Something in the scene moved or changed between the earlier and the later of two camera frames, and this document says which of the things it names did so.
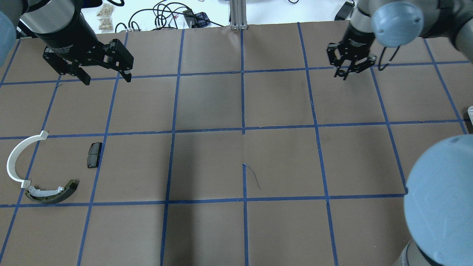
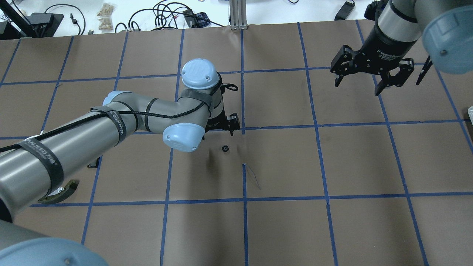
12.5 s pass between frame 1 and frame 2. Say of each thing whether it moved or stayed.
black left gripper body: moved
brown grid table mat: stayed
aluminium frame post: stayed
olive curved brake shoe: stayed
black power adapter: stayed
